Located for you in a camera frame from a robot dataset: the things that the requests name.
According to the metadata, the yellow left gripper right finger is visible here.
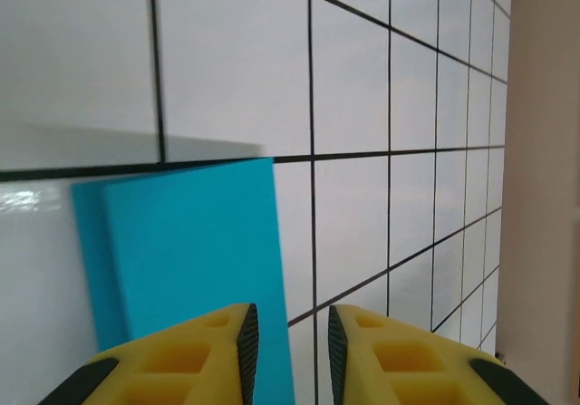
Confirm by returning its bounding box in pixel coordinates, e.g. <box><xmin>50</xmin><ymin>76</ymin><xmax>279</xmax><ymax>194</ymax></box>
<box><xmin>327</xmin><ymin>304</ymin><xmax>566</xmax><ymax>405</ymax></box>

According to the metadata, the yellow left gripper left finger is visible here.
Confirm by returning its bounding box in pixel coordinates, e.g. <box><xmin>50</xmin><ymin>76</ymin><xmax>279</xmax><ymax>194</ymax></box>
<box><xmin>38</xmin><ymin>303</ymin><xmax>260</xmax><ymax>405</ymax></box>

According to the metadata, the teal cloth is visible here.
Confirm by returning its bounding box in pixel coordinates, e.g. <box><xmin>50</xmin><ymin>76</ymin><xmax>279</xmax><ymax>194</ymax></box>
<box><xmin>71</xmin><ymin>156</ymin><xmax>296</xmax><ymax>405</ymax></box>

